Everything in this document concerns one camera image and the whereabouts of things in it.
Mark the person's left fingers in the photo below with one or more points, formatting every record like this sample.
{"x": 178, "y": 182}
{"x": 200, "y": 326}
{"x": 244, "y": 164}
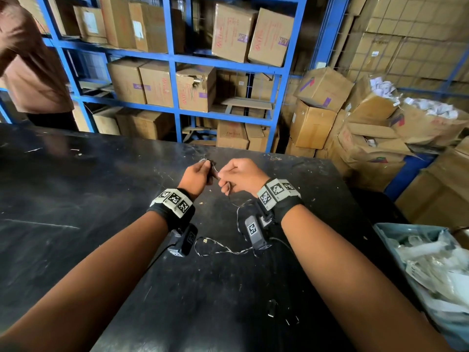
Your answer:
{"x": 207, "y": 172}

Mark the person's left forearm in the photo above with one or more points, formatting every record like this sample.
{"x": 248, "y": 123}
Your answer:
{"x": 95, "y": 285}

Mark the heap of clear plastic bags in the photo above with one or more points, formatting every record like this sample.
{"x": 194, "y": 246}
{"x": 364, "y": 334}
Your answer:
{"x": 436, "y": 267}

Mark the pile of open cardboard boxes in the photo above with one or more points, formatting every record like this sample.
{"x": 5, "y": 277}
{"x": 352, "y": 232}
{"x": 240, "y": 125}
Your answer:
{"x": 359, "y": 131}

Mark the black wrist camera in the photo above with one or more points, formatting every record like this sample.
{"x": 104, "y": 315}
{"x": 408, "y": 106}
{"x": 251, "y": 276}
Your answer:
{"x": 183, "y": 240}
{"x": 256, "y": 232}

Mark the person's right fingers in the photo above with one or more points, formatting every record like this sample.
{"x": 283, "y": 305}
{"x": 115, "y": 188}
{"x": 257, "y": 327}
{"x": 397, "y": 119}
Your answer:
{"x": 226, "y": 176}

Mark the person's left hand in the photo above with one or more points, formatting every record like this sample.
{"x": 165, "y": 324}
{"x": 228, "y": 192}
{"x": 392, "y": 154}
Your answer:
{"x": 194, "y": 179}

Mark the small black clip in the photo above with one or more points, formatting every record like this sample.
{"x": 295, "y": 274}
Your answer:
{"x": 272, "y": 307}

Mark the person's right hand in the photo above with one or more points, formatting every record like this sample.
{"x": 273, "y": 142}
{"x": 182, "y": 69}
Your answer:
{"x": 245, "y": 175}

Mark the blue metal shelf rack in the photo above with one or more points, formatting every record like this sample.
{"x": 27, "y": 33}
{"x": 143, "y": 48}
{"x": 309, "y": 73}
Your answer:
{"x": 172, "y": 58}

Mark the blue plastic crate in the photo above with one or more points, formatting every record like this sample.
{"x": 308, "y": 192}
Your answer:
{"x": 406, "y": 175}

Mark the stack of closed cardboard boxes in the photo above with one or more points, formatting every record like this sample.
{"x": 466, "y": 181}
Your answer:
{"x": 157, "y": 84}

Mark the pile of white paper scraps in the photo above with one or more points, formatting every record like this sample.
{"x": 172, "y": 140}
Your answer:
{"x": 383, "y": 87}
{"x": 436, "y": 108}

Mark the wooden pallet board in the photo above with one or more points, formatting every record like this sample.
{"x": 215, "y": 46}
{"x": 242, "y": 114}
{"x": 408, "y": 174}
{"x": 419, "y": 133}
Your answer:
{"x": 248, "y": 103}

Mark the small black connector part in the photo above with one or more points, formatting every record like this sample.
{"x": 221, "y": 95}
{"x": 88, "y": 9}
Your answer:
{"x": 213, "y": 174}

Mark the person's right forearm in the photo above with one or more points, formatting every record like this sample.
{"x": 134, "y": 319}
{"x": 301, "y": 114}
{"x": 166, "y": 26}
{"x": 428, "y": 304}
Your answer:
{"x": 351, "y": 285}

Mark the black wristband with marker tags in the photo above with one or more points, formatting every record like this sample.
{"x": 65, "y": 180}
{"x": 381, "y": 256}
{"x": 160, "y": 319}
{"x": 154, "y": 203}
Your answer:
{"x": 278, "y": 197}
{"x": 172, "y": 207}

